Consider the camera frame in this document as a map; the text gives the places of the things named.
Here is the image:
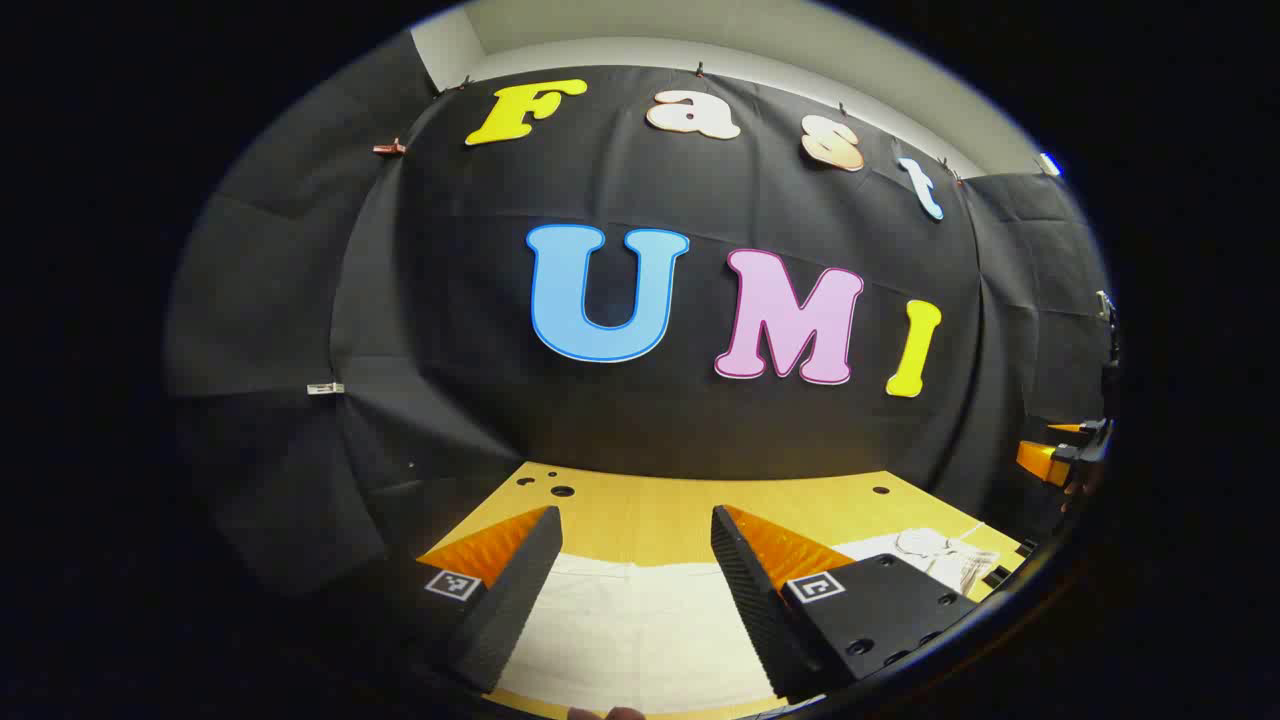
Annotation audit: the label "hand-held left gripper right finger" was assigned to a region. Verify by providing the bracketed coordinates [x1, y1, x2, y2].
[711, 504, 979, 702]

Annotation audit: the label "black backdrop cloth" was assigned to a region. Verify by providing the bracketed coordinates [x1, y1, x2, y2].
[165, 30, 1116, 601]

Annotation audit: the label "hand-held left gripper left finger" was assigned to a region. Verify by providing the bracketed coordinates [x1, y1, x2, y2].
[340, 505, 564, 694]

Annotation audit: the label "white jeans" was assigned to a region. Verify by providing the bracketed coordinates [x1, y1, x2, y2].
[495, 525, 996, 716]

